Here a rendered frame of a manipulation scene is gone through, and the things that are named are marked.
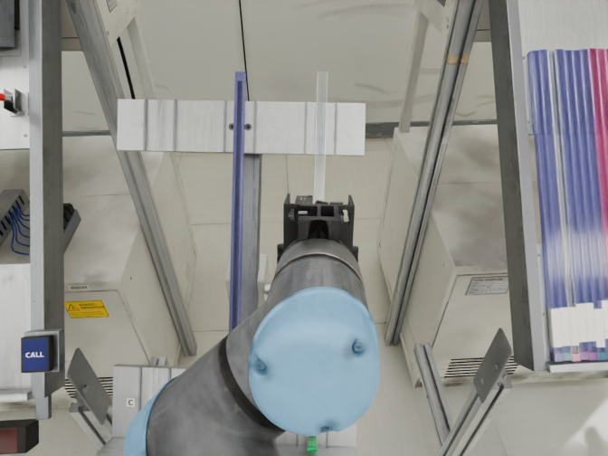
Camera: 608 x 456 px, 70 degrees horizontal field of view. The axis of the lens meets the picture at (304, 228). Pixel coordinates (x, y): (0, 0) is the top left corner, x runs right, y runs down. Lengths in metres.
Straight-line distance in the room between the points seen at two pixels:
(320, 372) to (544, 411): 1.45
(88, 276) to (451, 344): 0.94
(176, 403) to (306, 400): 0.10
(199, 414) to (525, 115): 0.68
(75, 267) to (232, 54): 1.62
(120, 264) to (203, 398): 0.80
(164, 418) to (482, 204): 1.06
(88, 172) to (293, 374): 1.23
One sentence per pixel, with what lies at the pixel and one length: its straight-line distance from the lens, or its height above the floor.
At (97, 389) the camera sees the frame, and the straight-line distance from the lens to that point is 0.85.
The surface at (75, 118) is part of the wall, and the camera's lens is 2.83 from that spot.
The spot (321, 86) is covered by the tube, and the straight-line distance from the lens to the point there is 0.60.
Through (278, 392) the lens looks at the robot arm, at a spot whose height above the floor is 1.12.
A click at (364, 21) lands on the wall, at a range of 2.44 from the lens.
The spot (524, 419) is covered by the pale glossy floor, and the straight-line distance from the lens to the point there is 1.62.
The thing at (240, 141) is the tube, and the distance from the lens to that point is 0.60.
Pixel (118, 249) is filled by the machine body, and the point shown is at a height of 0.62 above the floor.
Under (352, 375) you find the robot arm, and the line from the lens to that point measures 0.24.
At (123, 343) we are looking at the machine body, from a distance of 1.23.
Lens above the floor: 1.34
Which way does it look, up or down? 42 degrees down
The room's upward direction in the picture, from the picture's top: straight up
